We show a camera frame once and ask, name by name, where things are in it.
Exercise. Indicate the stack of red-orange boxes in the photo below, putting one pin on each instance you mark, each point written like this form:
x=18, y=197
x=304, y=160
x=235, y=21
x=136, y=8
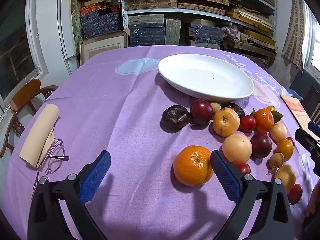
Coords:
x=92, y=8

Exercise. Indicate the dark mangosteen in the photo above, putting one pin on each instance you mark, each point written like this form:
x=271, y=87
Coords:
x=175, y=117
x=236, y=110

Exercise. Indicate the small tan longan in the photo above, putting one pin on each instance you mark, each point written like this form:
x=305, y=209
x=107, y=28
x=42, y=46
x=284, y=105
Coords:
x=215, y=107
x=276, y=161

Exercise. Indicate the white framed window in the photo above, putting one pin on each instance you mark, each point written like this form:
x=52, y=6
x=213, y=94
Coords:
x=15, y=42

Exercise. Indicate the stack of dark blue boxes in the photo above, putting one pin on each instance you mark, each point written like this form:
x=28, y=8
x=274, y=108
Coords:
x=146, y=33
x=207, y=33

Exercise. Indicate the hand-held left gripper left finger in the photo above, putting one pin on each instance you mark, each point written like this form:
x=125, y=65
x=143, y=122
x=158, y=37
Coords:
x=96, y=177

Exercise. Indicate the person's right hand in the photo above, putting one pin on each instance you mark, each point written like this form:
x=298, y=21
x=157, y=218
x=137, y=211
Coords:
x=313, y=203

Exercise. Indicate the large mandarin orange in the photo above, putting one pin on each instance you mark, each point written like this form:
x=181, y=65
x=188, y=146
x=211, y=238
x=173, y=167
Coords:
x=192, y=166

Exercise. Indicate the round yellow pear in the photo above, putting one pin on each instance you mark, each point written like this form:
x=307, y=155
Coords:
x=237, y=148

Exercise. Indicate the brown wooden armchair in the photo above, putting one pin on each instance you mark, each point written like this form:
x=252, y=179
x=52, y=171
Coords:
x=25, y=95

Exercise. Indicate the grey upright boxes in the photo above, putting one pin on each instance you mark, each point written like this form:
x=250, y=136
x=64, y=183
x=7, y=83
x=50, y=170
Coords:
x=173, y=31

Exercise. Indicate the purple frame eyeglasses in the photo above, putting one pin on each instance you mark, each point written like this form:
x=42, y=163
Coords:
x=60, y=158

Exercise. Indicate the pink cloth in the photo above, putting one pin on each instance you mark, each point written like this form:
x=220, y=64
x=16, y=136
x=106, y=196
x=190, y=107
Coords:
x=233, y=30

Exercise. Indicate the stack of blue patterned boxes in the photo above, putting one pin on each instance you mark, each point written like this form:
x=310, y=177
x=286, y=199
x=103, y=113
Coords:
x=100, y=25

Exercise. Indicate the red plum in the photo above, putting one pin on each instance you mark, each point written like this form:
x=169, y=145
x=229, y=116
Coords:
x=201, y=112
x=261, y=145

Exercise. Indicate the stack of yellow wooden boxes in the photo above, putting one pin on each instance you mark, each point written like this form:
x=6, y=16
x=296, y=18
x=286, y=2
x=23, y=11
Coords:
x=252, y=40

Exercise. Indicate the green marbled board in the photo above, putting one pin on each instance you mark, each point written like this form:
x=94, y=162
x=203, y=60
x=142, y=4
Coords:
x=76, y=22

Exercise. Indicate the red cherry tomato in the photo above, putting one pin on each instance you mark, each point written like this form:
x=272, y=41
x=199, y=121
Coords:
x=295, y=193
x=243, y=168
x=247, y=123
x=291, y=141

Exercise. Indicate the purple printed tablecloth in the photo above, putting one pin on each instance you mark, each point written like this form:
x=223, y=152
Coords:
x=112, y=105

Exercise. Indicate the white oval plate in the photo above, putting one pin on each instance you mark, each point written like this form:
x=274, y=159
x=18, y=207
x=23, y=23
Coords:
x=205, y=75

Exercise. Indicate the checked beige curtain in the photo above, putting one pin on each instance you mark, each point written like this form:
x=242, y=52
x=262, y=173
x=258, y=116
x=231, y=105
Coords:
x=295, y=30

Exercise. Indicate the blue cloth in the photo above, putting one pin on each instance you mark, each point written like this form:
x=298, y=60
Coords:
x=295, y=93

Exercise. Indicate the mandarin orange with leaves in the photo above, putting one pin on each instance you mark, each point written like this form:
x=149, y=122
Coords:
x=263, y=120

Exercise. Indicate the rolled beige paper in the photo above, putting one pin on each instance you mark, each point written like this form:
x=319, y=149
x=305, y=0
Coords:
x=40, y=132

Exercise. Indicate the beige picture frame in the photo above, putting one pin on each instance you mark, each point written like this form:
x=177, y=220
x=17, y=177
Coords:
x=85, y=50

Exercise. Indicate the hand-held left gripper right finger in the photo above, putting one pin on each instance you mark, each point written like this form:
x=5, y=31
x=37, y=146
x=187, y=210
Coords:
x=225, y=177

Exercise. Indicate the bright window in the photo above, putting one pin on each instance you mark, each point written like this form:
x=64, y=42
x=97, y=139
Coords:
x=315, y=42

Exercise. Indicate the white metal shelf rack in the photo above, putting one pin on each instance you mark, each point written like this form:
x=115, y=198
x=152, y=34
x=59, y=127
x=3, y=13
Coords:
x=123, y=5

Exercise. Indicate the white panel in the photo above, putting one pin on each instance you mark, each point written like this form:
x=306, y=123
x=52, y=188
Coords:
x=65, y=30

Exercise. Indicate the dark slatted chair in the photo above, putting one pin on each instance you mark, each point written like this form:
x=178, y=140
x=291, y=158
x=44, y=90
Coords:
x=312, y=105

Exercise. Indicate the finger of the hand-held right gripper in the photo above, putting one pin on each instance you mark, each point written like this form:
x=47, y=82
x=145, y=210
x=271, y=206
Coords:
x=306, y=138
x=315, y=127

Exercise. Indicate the small yellow-orange citrus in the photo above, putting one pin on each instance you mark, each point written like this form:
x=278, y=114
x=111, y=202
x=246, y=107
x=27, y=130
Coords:
x=285, y=150
x=271, y=108

